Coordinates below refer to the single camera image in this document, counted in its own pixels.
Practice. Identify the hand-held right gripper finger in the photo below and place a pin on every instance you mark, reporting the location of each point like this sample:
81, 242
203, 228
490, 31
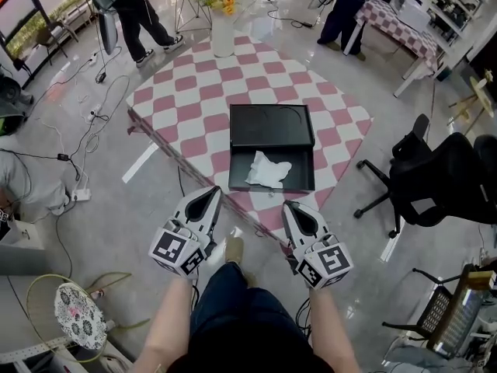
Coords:
287, 224
321, 227

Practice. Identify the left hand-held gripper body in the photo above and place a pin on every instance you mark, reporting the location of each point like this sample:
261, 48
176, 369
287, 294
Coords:
169, 247

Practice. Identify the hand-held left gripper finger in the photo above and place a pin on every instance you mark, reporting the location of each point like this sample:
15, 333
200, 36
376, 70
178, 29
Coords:
216, 216
178, 214

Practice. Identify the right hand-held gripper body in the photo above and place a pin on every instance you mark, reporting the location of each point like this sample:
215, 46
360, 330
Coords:
330, 264

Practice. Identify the white cloth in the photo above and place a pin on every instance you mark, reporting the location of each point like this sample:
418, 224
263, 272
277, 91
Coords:
268, 169

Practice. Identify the black box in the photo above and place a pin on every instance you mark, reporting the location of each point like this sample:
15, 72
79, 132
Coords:
272, 126

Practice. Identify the person's left forearm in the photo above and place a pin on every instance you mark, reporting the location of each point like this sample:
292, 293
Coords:
167, 325

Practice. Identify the person's right forearm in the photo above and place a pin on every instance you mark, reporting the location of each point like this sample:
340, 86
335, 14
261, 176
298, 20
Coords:
330, 325

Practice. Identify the brown box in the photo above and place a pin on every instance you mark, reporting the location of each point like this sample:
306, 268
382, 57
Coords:
481, 280

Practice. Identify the person's beige shoe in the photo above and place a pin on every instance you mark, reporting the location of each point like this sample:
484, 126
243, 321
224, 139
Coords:
234, 249

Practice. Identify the person's leg in dark jeans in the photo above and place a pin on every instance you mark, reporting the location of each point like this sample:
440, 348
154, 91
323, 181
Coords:
233, 305

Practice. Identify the white power strip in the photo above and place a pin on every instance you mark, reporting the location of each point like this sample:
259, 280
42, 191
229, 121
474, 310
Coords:
95, 113
81, 195

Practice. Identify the pink white checkered tablecloth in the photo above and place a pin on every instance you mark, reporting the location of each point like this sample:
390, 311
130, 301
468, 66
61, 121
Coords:
407, 41
194, 103

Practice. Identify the floral round cushion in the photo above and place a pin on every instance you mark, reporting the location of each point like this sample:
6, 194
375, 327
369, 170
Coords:
79, 317

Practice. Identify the black mesh chair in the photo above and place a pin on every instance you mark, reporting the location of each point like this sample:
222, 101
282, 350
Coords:
436, 313

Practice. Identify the person's black top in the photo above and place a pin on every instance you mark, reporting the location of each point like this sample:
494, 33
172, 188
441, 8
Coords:
252, 360

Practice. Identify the black office chair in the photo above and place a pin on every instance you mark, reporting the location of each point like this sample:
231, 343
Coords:
438, 177

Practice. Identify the black power adapter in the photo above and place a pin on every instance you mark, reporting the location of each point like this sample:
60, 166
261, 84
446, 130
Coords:
63, 157

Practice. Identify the white vase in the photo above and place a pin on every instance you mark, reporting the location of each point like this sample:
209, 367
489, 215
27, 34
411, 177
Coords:
223, 37

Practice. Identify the white standing fan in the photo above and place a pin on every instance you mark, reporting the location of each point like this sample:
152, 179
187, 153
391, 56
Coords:
108, 31

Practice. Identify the round wooden side table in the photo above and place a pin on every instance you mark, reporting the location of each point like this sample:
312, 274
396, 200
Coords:
483, 95

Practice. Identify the wooden chair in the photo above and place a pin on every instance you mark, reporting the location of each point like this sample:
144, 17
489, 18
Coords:
48, 33

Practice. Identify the white microwave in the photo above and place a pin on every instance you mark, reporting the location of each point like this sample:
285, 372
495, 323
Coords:
413, 18

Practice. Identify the purple framed window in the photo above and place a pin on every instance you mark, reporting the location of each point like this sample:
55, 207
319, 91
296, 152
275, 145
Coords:
27, 21

